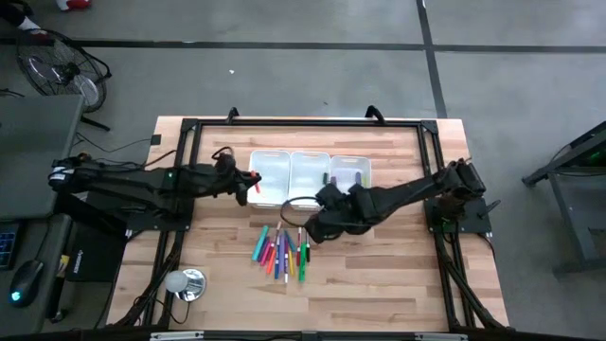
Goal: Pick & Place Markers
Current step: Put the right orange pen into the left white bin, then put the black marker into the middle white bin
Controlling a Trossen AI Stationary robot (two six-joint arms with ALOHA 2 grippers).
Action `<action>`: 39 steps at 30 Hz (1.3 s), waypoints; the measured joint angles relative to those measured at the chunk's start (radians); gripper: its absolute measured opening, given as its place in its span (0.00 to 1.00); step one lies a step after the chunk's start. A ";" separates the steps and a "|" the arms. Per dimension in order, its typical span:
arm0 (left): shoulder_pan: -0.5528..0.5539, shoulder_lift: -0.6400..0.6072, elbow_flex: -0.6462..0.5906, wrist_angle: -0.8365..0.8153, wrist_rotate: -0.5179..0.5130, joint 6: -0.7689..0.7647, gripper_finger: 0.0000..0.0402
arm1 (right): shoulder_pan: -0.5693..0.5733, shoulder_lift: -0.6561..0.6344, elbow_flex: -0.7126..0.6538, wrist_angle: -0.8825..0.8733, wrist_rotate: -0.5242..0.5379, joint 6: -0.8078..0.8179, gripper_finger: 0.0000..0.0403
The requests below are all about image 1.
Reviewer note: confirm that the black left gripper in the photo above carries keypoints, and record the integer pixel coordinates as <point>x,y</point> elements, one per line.
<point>222,184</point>

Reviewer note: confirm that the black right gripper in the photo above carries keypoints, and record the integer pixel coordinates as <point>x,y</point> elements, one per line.
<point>345,220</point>

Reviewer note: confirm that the red-orange thin marker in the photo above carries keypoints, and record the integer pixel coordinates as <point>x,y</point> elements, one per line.
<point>256,184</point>

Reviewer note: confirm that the black Sharpie marker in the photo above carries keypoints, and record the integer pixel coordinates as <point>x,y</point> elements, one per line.
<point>308,251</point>

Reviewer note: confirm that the red Expo marker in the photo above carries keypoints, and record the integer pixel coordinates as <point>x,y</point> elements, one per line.
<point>298,246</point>

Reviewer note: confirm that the teal-blue marker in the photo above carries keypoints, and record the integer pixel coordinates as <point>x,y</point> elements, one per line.
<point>290,240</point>

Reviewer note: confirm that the green Sharpie highlighter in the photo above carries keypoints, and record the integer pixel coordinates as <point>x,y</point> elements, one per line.
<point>302,270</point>

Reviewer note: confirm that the brown white marker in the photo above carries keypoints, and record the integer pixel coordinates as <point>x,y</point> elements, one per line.
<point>278,228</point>

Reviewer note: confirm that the yellow highlighter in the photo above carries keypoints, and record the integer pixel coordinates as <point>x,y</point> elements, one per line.
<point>290,265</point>

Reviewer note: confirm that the green Expo marker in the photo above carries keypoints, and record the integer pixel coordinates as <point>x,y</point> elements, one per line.
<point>325,178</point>

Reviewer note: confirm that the blue Expo marker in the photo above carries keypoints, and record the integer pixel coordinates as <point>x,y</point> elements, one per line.
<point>277,260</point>

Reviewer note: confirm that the teal Sharpie highlighter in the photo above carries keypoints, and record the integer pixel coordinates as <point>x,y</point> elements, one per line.
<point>260,243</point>

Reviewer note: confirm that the purple Sharpie highlighter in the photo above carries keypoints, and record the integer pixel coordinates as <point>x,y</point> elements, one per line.
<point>358,178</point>

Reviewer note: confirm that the pink highlighter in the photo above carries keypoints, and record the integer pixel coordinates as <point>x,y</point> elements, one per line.
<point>264,251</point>

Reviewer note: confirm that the orange highlighter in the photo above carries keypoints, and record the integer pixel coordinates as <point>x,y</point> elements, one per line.
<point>270,265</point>

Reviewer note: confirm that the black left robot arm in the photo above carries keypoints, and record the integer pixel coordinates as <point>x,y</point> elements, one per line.
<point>132,182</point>

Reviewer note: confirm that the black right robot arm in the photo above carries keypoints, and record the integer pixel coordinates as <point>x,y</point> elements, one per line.
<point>407,189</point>

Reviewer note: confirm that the white plastic bin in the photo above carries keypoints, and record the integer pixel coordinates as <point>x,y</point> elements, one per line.
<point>348,166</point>
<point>274,170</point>
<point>308,175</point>

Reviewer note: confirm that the black square plate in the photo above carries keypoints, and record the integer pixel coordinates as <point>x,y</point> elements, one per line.
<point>155,139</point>

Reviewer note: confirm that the silver round dish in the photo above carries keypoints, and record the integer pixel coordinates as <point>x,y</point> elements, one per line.
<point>196,284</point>

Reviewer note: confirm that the white globe lamp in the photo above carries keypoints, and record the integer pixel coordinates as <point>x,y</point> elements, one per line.
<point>176,281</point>

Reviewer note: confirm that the silver aluminium bar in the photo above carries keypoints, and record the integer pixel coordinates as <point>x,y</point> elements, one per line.
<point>440,336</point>
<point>175,335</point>

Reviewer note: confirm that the black box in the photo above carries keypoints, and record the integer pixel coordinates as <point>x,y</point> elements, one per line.
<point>94,258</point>

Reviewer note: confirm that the black floor fan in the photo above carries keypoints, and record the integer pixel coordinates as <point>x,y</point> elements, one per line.
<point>61,71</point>

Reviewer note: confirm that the grey side desk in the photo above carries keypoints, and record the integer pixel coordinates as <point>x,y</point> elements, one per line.
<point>33,142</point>

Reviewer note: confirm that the black computer mouse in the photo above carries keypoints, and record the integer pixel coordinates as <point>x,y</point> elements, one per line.
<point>26,281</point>

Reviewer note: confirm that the black metal cart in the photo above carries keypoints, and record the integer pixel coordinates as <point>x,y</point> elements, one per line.
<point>568,208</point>

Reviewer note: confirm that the black keyboard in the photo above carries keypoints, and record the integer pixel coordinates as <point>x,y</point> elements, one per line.
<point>7,246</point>

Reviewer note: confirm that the red white object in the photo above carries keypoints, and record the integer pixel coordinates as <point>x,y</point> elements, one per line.
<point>73,5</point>

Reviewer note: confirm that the dark grey desk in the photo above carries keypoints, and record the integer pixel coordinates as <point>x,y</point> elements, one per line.
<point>38,322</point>

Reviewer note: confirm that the person's foot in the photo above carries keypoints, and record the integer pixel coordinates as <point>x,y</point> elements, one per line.
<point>19,16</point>

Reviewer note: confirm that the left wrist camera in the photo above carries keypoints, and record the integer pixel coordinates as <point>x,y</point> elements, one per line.
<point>226,164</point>

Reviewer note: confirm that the black metal table frame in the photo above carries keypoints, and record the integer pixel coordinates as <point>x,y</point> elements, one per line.
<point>308,122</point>

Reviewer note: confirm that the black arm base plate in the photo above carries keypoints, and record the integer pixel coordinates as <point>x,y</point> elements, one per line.
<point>473,220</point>
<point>142,222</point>

